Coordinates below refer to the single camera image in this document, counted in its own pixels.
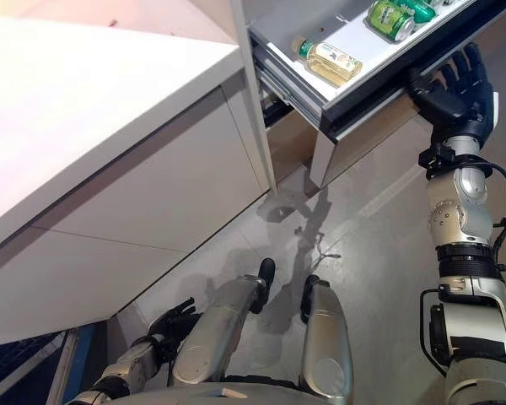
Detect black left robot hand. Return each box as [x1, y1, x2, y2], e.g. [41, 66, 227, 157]
[147, 297, 200, 352]

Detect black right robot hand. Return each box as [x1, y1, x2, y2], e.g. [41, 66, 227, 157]
[406, 40, 502, 137]

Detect yellow tea bottle green cap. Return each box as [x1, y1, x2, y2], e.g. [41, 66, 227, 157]
[292, 35, 364, 89]

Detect white fridge drawer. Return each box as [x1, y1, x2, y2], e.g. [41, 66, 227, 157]
[248, 0, 506, 189]

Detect stainless steel fridge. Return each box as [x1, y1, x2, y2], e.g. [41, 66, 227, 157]
[229, 0, 506, 200]

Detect silver left robot leg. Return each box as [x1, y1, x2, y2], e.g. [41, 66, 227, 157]
[171, 257, 277, 387]

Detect silver robot leg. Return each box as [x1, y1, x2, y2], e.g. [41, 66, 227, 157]
[171, 257, 277, 387]
[299, 273, 356, 401]

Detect green drink can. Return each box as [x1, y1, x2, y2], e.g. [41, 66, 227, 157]
[365, 0, 417, 44]
[398, 0, 439, 25]

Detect silver right robot leg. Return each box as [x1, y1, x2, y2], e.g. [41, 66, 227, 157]
[299, 273, 356, 401]

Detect white counter cabinet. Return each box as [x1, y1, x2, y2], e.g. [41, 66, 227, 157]
[0, 0, 272, 349]

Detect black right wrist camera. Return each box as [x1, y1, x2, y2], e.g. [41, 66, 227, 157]
[417, 143, 455, 181]

